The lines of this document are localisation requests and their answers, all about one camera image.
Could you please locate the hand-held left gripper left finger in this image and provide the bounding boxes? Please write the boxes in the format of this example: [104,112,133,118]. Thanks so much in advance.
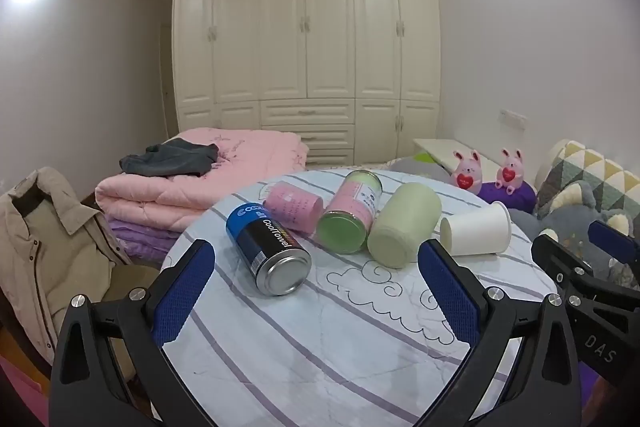
[48,238,217,427]

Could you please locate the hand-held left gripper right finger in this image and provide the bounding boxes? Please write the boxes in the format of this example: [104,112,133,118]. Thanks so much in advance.
[414,238,584,427]

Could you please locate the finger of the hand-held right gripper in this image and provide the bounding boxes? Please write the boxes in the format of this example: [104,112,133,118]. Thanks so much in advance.
[587,220,640,264]
[531,233,598,290]

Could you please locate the white paper cup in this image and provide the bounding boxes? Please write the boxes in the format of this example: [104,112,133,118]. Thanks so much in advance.
[440,201,512,257]

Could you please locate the pale green cup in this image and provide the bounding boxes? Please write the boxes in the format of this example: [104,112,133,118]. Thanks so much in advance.
[367,183,443,269]

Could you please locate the pink cup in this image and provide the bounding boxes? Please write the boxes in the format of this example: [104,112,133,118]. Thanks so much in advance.
[263,180,324,236]

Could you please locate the grey plush toy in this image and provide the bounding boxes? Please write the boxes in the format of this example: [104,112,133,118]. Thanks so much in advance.
[507,179,640,290]

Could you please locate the purple blanket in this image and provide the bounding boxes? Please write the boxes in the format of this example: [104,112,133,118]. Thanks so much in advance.
[104,212,182,267]

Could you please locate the triangle pattern pillow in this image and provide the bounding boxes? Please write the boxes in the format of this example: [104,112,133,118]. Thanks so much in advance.
[535,139,640,222]

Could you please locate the purple cushion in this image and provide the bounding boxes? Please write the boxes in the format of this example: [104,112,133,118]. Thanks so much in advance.
[477,181,537,214]

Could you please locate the blue and black can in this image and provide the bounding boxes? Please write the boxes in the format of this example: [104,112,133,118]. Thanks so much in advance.
[226,203,313,297]

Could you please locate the pink bunny plush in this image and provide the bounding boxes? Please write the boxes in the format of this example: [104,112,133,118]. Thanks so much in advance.
[495,148,525,194]
[451,149,484,193]

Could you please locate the pink quilt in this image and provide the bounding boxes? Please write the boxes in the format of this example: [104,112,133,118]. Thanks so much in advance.
[95,128,310,222]

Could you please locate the grey blanket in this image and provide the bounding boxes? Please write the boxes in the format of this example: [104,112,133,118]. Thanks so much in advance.
[386,156,453,184]

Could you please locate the pink can with green lid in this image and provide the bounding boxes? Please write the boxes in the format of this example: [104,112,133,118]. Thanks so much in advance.
[316,170,384,255]

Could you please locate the dark grey clothes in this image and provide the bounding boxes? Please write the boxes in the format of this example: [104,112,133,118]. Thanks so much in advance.
[119,142,221,179]

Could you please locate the beige jacket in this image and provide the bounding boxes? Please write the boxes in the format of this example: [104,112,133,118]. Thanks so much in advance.
[0,167,135,370]

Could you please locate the cream wardrobe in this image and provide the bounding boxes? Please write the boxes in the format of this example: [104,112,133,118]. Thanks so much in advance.
[172,0,442,168]

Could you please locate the white wall socket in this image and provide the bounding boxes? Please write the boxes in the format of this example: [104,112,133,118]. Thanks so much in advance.
[499,109,527,130]

